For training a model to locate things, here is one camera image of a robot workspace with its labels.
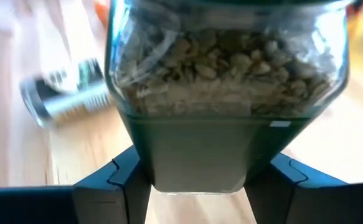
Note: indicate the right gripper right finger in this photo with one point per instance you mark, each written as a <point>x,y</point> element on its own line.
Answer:
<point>280,193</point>

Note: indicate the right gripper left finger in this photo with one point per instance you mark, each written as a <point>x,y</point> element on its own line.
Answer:
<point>115,193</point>

